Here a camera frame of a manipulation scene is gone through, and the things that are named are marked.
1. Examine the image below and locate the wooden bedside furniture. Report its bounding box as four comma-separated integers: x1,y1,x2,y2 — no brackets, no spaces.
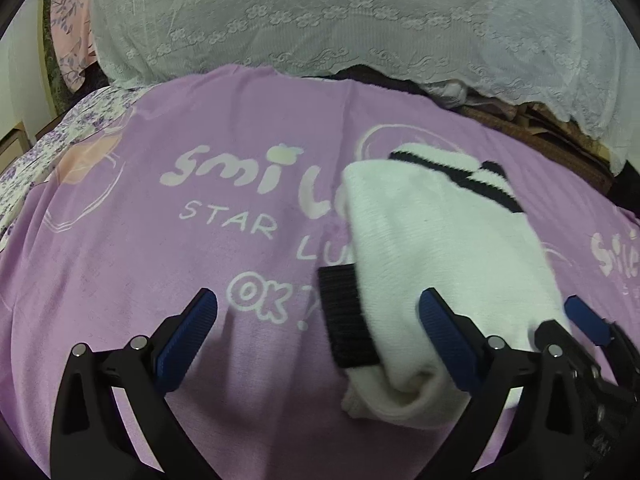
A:
0,120,26,176

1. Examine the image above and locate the white sweater with black trim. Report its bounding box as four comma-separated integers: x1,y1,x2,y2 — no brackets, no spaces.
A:
317,142,576,421

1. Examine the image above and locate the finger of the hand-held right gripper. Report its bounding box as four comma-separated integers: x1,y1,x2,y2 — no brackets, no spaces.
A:
534,319,598,378
563,296,622,347

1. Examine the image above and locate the brown woven mat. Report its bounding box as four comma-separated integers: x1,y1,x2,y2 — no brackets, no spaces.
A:
460,102,616,196

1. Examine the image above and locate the purple printed blanket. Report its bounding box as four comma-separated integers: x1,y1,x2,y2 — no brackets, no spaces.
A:
0,64,640,480

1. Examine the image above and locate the white lace cover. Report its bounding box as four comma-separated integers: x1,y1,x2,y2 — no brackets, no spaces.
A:
89,0,626,141

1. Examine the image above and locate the pink floral cloth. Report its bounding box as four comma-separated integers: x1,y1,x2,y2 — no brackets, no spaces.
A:
50,0,98,93

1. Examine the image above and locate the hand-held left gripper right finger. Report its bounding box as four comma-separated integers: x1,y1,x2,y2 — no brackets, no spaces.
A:
418,287,586,480

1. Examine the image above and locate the white quilted cloth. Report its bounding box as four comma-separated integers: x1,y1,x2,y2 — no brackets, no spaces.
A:
425,79,468,106

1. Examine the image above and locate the purple floral bed sheet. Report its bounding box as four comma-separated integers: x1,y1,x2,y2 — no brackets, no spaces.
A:
0,85,151,251

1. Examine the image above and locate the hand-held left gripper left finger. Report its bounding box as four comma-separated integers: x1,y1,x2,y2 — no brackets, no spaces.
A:
49,287,221,480

